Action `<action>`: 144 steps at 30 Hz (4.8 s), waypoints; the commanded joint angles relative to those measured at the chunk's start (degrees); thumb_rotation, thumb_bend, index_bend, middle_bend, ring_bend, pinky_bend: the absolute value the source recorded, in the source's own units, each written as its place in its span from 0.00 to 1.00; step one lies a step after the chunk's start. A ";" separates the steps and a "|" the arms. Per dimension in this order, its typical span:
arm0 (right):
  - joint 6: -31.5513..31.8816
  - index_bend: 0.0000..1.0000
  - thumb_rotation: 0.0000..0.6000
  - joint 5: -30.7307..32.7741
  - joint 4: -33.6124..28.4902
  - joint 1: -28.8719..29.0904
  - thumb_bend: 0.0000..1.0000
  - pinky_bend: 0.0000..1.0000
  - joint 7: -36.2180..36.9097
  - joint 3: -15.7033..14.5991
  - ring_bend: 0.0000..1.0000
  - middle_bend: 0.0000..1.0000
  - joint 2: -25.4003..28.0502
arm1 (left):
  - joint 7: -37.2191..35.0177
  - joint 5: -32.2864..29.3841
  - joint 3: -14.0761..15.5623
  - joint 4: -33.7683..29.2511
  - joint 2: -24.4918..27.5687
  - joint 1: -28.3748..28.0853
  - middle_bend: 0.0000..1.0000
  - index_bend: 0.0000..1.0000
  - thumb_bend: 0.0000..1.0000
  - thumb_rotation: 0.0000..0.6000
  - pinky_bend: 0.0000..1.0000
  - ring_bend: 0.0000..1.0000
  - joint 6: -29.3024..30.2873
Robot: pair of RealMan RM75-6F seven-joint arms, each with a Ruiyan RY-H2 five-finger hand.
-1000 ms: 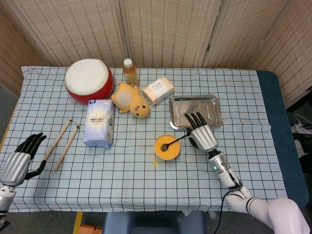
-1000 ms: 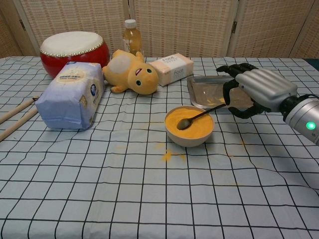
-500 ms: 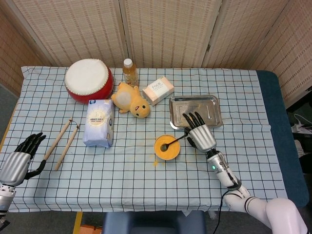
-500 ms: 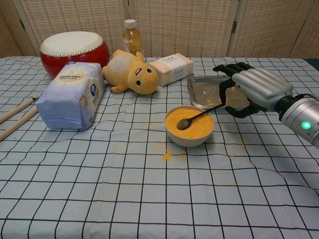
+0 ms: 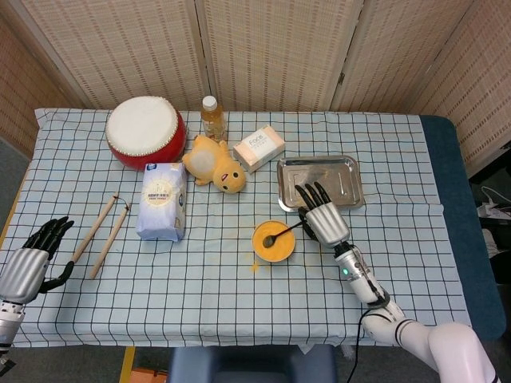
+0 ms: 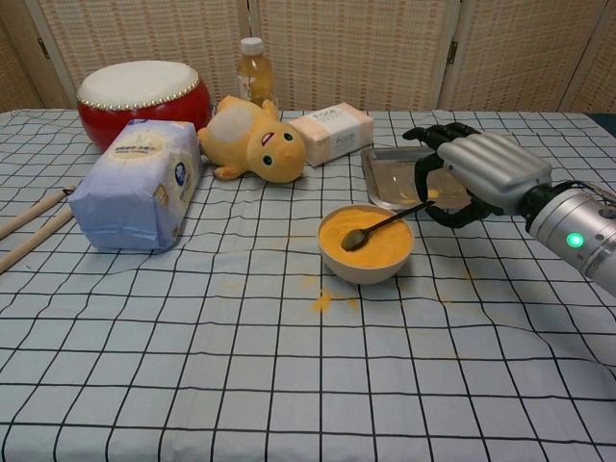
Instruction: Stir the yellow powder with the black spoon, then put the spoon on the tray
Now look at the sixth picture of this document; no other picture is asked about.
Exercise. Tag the red drum with white skin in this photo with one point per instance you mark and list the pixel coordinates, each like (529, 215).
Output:
(139, 82)

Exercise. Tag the wooden drumstick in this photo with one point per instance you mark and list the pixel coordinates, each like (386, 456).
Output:
(33, 213)
(33, 245)

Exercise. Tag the beige woven folding screen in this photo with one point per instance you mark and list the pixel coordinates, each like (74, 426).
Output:
(361, 48)

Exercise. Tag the rectangular stainless steel tray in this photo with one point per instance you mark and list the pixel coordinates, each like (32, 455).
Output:
(390, 178)

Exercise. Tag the yellow plush chick toy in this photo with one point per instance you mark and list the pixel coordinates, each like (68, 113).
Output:
(269, 154)

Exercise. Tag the beige round bowl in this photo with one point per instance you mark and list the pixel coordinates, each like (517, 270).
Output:
(361, 272)

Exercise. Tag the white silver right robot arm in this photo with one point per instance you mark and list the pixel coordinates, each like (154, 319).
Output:
(577, 226)

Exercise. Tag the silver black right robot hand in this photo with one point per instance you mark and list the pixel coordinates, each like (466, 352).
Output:
(495, 163)

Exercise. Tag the metal screen hinge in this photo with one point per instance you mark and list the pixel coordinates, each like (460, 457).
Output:
(454, 52)
(43, 49)

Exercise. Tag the blue white paper pack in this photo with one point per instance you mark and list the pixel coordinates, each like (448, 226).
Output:
(135, 192)

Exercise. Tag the light blue checked tablecloth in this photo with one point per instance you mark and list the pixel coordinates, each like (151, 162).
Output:
(240, 375)

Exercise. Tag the clear bottle with yellow drink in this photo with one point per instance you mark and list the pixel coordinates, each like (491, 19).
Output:
(255, 77)

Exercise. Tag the orange powder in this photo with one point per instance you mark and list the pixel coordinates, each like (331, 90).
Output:
(321, 300)

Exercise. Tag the pink white tissue pack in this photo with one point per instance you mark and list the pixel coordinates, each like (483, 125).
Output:
(337, 130)

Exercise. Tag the small black spoon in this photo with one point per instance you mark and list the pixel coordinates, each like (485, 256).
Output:
(353, 239)

